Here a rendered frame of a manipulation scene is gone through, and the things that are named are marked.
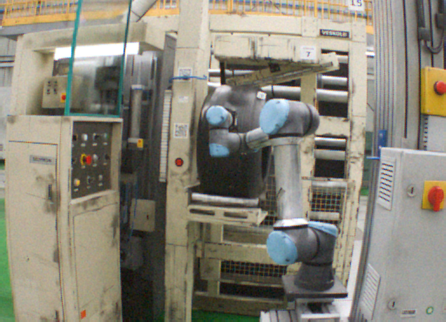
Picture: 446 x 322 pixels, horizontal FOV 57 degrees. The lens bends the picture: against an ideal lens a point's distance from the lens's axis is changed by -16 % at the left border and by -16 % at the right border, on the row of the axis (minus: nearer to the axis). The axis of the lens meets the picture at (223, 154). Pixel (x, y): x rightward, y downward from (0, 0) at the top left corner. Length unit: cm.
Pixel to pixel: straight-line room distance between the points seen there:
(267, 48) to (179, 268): 130
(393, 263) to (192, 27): 178
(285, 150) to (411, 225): 60
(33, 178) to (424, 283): 163
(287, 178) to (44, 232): 111
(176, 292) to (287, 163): 132
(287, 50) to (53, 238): 160
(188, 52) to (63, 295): 140
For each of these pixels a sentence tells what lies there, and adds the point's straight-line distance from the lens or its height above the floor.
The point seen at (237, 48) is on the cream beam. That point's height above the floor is 170.
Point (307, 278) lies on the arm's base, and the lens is 165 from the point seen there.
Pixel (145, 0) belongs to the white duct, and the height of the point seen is 203.
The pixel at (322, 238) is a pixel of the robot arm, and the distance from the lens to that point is 160.
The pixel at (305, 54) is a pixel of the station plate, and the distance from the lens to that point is 266.
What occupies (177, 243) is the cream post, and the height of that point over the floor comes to 63.
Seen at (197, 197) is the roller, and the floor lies 90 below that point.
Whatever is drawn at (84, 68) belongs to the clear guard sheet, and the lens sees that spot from 210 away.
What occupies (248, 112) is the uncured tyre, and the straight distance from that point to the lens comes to 223.
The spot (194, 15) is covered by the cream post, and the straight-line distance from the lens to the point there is 254.
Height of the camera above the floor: 125
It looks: 3 degrees down
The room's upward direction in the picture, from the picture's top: 3 degrees clockwise
